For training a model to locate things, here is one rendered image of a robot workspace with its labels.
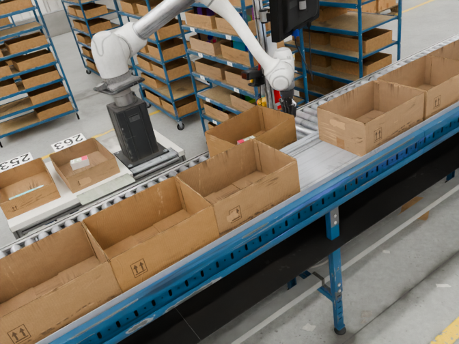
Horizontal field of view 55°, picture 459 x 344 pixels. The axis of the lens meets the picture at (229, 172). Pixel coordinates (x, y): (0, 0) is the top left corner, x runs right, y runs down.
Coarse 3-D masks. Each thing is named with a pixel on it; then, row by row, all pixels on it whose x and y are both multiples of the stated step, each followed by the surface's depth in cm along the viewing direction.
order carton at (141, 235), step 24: (144, 192) 170; (168, 192) 177; (192, 192) 166; (96, 216) 163; (120, 216) 168; (144, 216) 174; (168, 216) 180; (192, 216) 150; (96, 240) 166; (120, 240) 172; (144, 240) 170; (168, 240) 148; (192, 240) 154; (120, 264) 141; (144, 264) 146; (168, 264) 152; (120, 288) 145
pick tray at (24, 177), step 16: (32, 160) 259; (0, 176) 253; (16, 176) 258; (32, 176) 261; (48, 176) 258; (0, 192) 251; (16, 192) 248; (32, 192) 228; (48, 192) 232; (16, 208) 226; (32, 208) 231
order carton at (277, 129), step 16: (256, 112) 254; (272, 112) 246; (224, 128) 243; (240, 128) 251; (256, 128) 258; (272, 128) 225; (288, 128) 233; (208, 144) 237; (224, 144) 224; (272, 144) 228; (288, 144) 237
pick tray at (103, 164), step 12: (84, 144) 271; (96, 144) 272; (60, 156) 265; (72, 156) 269; (96, 156) 269; (108, 156) 258; (60, 168) 265; (84, 168) 259; (96, 168) 240; (108, 168) 244; (72, 180) 235; (84, 180) 238; (96, 180) 243; (72, 192) 238
